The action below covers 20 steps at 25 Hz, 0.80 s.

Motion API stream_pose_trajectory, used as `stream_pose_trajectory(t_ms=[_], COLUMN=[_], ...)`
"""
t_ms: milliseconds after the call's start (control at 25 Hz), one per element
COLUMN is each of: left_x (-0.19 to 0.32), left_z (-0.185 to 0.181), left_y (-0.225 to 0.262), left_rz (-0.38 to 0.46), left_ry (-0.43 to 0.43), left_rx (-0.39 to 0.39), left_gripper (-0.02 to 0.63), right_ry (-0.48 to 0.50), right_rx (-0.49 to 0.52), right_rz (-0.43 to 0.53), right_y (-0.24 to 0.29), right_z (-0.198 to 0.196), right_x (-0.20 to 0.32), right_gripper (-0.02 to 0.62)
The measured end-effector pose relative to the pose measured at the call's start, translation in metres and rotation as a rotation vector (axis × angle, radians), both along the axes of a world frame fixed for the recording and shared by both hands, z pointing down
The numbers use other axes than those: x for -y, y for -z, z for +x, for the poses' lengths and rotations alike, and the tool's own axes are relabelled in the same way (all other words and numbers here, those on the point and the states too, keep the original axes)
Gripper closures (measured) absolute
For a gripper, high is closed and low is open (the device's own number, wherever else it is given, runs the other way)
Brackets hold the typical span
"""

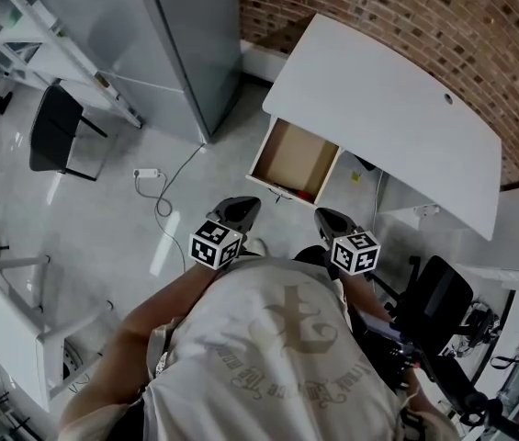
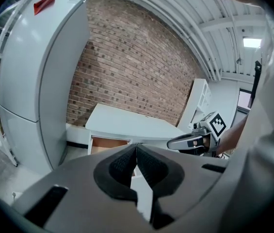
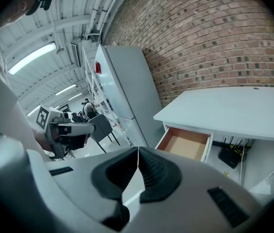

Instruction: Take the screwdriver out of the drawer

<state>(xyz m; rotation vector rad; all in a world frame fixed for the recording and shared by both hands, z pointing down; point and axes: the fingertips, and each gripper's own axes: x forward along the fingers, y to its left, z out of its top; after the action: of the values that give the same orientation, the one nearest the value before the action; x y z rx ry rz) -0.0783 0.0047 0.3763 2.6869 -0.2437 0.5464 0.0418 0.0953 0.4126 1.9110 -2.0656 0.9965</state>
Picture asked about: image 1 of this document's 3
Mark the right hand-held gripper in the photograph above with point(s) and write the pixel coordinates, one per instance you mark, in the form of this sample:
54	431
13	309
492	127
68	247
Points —
355	253

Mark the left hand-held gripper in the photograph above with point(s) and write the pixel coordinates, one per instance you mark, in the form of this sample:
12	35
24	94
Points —
215	246

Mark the wooden drawer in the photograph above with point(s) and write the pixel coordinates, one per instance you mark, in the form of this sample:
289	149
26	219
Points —
293	159

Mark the person's left forearm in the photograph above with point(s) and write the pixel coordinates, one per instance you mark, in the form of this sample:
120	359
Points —
139	338

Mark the person's right forearm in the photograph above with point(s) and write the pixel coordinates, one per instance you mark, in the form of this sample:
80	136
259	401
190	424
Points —
364	297

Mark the white shoe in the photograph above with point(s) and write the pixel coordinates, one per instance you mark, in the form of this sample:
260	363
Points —
257	247

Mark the black shorts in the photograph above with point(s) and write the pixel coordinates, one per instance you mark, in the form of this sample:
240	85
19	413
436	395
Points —
312	253

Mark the yellow tag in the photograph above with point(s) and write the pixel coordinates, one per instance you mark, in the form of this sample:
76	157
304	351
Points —
356	177

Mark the black office chair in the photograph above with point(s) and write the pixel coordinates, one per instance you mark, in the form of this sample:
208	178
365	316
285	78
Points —
443	301

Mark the white power strip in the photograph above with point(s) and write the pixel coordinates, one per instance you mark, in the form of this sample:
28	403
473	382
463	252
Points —
146	173

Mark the white printed t-shirt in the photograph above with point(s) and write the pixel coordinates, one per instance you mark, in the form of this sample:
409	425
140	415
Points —
263	347

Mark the white desk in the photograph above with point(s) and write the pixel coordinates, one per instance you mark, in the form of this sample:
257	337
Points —
378	108

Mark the grey upholstered chair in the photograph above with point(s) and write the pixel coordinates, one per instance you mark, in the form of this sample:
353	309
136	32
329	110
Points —
52	131

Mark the grey refrigerator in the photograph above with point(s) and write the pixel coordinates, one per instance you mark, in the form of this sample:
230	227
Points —
149	48

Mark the white table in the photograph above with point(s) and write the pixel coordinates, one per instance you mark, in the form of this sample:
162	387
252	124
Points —
6	329

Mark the white shelving rack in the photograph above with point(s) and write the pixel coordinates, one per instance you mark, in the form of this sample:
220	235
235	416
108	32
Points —
25	39

